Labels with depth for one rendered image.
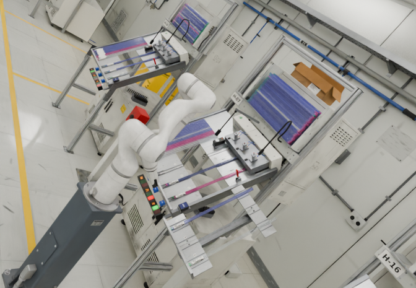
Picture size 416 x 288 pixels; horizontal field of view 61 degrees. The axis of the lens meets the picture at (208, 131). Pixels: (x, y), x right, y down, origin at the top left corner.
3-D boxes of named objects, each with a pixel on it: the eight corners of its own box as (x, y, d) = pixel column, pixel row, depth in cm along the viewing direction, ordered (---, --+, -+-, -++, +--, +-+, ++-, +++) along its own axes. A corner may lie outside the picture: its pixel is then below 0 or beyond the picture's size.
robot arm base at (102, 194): (91, 211, 159) (114, 182, 154) (77, 181, 169) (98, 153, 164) (124, 212, 174) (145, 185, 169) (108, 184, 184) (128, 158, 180)
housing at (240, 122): (269, 176, 226) (271, 161, 216) (232, 131, 259) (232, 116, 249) (280, 172, 228) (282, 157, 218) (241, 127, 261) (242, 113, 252)
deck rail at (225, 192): (173, 219, 203) (171, 213, 199) (171, 217, 204) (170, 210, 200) (277, 175, 225) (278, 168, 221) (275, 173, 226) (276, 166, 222)
